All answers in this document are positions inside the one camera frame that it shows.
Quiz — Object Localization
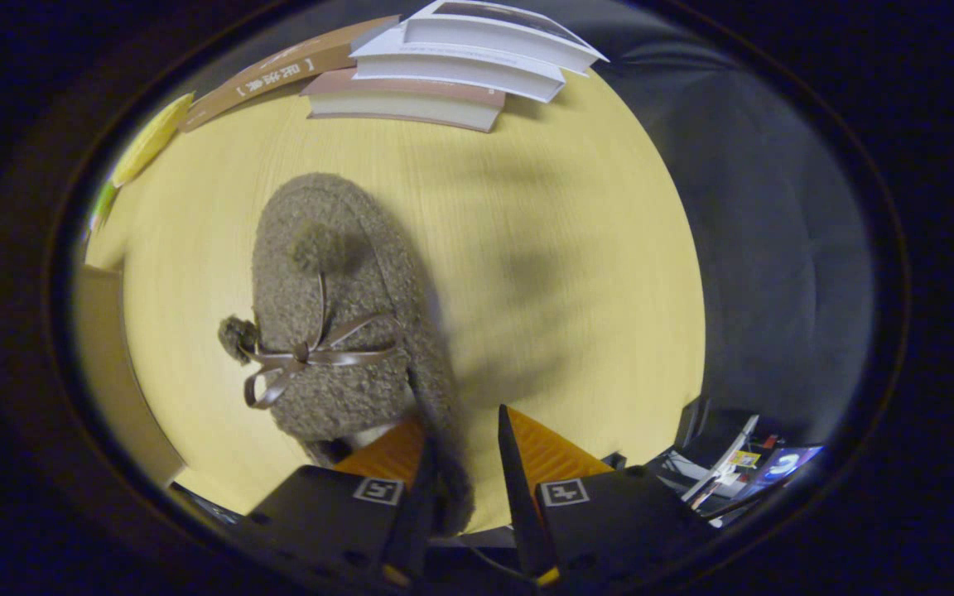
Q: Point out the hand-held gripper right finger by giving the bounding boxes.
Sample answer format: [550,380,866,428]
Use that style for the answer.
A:
[498,404,716,589]

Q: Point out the pile of cables and papers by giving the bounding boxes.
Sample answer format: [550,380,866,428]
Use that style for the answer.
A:
[651,414,826,526]

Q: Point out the plain white book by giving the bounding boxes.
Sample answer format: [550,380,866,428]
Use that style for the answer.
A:
[350,23,567,104]

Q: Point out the beige fabric storage box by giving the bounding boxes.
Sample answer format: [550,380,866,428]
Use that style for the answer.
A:
[71,263,188,489]

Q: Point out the black clamp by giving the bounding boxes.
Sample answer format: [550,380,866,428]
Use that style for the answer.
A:
[674,396,703,452]

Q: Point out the yellow plush toy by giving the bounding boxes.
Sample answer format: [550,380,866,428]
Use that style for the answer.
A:
[110,93,195,189]

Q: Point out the pink and green plush toy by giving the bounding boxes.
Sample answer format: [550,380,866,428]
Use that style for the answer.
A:
[88,178,120,237]

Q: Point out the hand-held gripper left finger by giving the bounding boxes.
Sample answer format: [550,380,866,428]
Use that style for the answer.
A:
[237,416,438,590]

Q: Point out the glowing blue screen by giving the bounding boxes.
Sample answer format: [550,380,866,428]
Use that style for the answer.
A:
[763,445,824,488]

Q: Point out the brown fuzzy slipper shoe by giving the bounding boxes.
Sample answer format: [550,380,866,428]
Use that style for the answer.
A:
[218,172,476,537]

